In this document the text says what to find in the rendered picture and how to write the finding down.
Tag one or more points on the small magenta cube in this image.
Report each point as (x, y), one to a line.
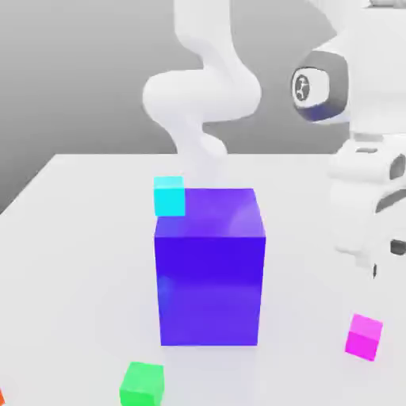
(363, 339)

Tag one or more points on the large purple box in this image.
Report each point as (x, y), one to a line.
(209, 285)

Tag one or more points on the small orange cube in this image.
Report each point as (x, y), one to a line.
(1, 399)

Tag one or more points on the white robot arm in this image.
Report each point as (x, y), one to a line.
(203, 92)

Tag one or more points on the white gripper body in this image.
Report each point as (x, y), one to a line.
(355, 219)

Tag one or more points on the small cyan cube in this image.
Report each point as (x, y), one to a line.
(169, 198)

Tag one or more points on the small green cube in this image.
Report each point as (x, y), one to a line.
(142, 385)

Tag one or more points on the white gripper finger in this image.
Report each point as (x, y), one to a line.
(364, 265)

